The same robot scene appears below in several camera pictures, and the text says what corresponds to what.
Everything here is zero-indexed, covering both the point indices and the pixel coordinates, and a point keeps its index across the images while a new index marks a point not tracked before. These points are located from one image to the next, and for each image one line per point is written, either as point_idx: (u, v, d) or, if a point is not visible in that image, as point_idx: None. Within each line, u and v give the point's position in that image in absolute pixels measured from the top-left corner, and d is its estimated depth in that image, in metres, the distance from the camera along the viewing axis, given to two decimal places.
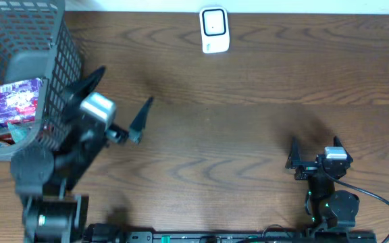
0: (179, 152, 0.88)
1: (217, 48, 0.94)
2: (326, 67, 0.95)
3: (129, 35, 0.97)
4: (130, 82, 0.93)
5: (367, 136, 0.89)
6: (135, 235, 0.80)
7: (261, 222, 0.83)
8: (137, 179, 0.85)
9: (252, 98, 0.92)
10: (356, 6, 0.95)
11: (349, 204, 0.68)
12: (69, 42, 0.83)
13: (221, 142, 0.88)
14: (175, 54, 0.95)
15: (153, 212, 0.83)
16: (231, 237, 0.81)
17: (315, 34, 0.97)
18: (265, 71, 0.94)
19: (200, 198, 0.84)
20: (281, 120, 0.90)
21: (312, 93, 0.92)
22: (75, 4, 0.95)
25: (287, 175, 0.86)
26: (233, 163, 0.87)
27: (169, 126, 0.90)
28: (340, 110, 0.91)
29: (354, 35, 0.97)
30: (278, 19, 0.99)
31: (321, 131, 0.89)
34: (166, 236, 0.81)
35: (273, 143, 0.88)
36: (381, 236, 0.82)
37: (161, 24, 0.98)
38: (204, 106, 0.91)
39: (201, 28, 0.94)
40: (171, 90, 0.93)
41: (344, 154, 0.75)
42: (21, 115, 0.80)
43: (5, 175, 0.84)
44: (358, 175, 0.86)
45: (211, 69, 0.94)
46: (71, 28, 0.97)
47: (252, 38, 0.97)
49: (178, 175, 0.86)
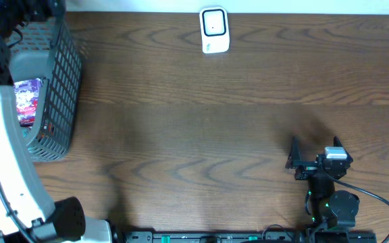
0: (179, 152, 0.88)
1: (217, 48, 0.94)
2: (326, 67, 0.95)
3: (129, 35, 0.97)
4: (130, 82, 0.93)
5: (366, 136, 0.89)
6: (135, 235, 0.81)
7: (261, 222, 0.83)
8: (137, 180, 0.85)
9: (252, 98, 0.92)
10: (356, 7, 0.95)
11: (349, 204, 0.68)
12: (69, 42, 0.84)
13: (221, 142, 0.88)
14: (175, 54, 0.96)
15: (153, 212, 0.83)
16: (231, 237, 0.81)
17: (315, 34, 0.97)
18: (265, 71, 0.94)
19: (200, 198, 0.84)
20: (281, 120, 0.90)
21: (312, 93, 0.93)
22: (75, 4, 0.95)
25: (287, 175, 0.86)
26: (233, 163, 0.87)
27: (169, 126, 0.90)
28: (340, 110, 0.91)
29: (353, 35, 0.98)
30: (277, 19, 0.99)
31: (321, 131, 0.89)
34: (166, 236, 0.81)
35: (273, 143, 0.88)
36: (381, 236, 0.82)
37: (161, 24, 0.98)
38: (204, 106, 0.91)
39: (201, 28, 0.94)
40: (171, 90, 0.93)
41: (344, 154, 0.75)
42: (21, 115, 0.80)
43: None
44: (358, 175, 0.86)
45: (211, 69, 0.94)
46: (71, 28, 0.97)
47: (252, 38, 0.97)
49: (178, 175, 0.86)
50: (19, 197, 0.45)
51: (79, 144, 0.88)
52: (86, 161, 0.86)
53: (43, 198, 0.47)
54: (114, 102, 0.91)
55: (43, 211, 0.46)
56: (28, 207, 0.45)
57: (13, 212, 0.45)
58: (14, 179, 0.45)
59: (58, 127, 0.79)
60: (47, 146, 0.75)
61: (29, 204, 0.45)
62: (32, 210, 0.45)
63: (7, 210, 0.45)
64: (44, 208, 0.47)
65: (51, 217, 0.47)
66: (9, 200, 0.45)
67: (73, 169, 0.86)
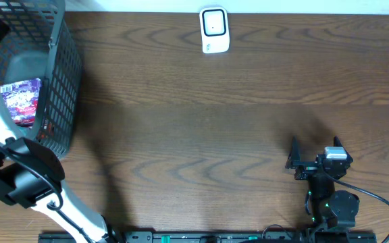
0: (179, 152, 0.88)
1: (217, 48, 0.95)
2: (326, 67, 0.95)
3: (129, 35, 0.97)
4: (129, 82, 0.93)
5: (366, 136, 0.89)
6: (135, 235, 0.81)
7: (261, 222, 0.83)
8: (137, 179, 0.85)
9: (252, 98, 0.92)
10: (356, 7, 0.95)
11: (349, 204, 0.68)
12: (69, 42, 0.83)
13: (221, 142, 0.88)
14: (175, 54, 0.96)
15: (153, 212, 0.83)
16: (231, 237, 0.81)
17: (315, 34, 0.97)
18: (265, 71, 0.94)
19: (200, 198, 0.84)
20: (281, 121, 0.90)
21: (312, 93, 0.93)
22: (75, 4, 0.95)
25: (287, 175, 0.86)
26: (233, 163, 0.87)
27: (169, 126, 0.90)
28: (340, 110, 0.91)
29: (353, 35, 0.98)
30: (278, 19, 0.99)
31: (321, 132, 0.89)
34: (166, 236, 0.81)
35: (273, 143, 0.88)
36: (381, 236, 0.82)
37: (161, 24, 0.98)
38: (204, 106, 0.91)
39: (201, 28, 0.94)
40: (171, 90, 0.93)
41: (344, 154, 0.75)
42: (21, 115, 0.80)
43: None
44: (358, 175, 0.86)
45: (211, 69, 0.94)
46: (71, 28, 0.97)
47: (252, 38, 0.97)
49: (178, 175, 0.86)
50: None
51: (78, 144, 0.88)
52: (85, 161, 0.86)
53: (13, 125, 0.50)
54: (114, 103, 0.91)
55: (13, 132, 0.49)
56: (1, 131, 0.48)
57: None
58: None
59: (58, 128, 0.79)
60: (47, 146, 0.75)
61: (1, 131, 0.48)
62: (3, 131, 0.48)
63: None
64: (13, 130, 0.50)
65: (25, 139, 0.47)
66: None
67: (72, 169, 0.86)
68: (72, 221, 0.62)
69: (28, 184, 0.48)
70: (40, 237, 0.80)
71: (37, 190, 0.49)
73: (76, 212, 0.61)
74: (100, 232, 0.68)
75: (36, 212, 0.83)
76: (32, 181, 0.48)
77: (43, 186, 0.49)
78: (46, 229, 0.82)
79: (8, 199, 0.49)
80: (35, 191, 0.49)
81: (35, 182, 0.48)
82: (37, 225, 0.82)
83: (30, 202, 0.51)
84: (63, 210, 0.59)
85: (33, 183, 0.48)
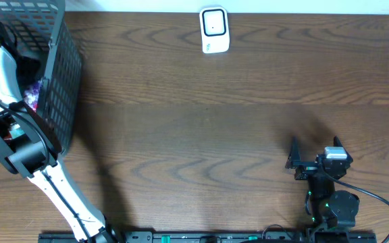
0: (179, 152, 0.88)
1: (217, 48, 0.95)
2: (326, 66, 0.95)
3: (129, 35, 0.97)
4: (129, 82, 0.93)
5: (366, 136, 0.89)
6: (135, 235, 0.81)
7: (261, 223, 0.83)
8: (137, 179, 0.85)
9: (252, 98, 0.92)
10: (356, 6, 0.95)
11: (349, 204, 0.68)
12: (69, 42, 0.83)
13: (221, 142, 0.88)
14: (175, 54, 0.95)
15: (152, 212, 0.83)
16: (231, 237, 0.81)
17: (315, 34, 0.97)
18: (265, 71, 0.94)
19: (200, 198, 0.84)
20: (281, 120, 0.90)
21: (312, 94, 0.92)
22: (75, 4, 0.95)
25: (287, 175, 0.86)
26: (233, 163, 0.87)
27: (169, 126, 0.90)
28: (340, 110, 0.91)
29: (354, 35, 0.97)
30: (278, 19, 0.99)
31: (321, 132, 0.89)
34: (166, 236, 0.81)
35: (273, 143, 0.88)
36: (381, 236, 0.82)
37: (162, 24, 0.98)
38: (204, 106, 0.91)
39: (201, 28, 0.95)
40: (171, 90, 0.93)
41: (344, 154, 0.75)
42: None
43: (5, 176, 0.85)
44: (358, 175, 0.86)
45: (211, 69, 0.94)
46: (71, 28, 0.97)
47: (252, 38, 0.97)
49: (178, 175, 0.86)
50: (1, 92, 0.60)
51: (78, 144, 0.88)
52: (85, 161, 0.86)
53: (17, 94, 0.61)
54: (114, 103, 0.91)
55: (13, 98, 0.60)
56: (5, 97, 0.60)
57: (0, 100, 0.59)
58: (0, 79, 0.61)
59: (58, 128, 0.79)
60: None
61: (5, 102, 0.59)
62: (6, 96, 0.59)
63: None
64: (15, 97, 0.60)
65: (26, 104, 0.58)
66: None
67: (72, 169, 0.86)
68: (69, 204, 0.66)
69: (27, 148, 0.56)
70: (40, 237, 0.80)
71: (36, 160, 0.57)
73: (73, 194, 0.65)
74: (98, 225, 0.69)
75: (36, 213, 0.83)
76: (34, 146, 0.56)
77: (42, 155, 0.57)
78: (46, 229, 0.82)
79: (9, 165, 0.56)
80: (34, 157, 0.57)
81: (35, 147, 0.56)
82: (37, 225, 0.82)
83: (29, 172, 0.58)
84: (59, 187, 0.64)
85: (34, 149, 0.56)
